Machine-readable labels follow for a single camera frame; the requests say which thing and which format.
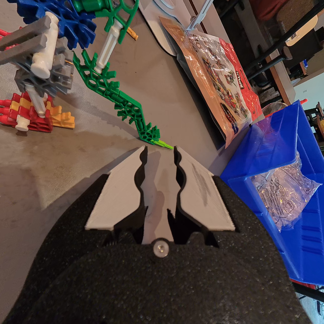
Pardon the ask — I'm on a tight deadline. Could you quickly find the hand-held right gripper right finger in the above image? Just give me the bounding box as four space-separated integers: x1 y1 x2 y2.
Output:
173 145 236 233

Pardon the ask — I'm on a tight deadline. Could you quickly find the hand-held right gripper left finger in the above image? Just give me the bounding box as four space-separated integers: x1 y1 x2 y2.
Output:
85 145 148 232

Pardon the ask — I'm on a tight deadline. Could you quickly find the clear plastic bag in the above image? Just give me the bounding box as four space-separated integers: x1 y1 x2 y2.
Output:
251 152 323 232

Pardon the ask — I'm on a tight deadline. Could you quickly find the blue plastic bin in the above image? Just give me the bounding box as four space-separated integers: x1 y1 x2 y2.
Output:
220 99 324 288

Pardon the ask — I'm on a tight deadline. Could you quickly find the orange printed toy package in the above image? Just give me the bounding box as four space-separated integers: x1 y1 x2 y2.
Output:
159 16 264 149

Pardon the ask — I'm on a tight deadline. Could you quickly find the dark chair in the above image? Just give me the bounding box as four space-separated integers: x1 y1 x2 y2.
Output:
229 0 324 88

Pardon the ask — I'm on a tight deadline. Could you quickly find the white paper sheet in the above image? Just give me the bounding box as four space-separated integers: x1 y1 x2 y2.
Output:
138 0 221 56

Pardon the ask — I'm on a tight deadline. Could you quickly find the colourful construction toy figure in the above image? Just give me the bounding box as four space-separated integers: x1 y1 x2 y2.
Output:
0 0 175 150

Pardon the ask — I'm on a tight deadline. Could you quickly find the metal bracket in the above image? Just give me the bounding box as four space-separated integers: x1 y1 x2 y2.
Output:
186 0 214 32

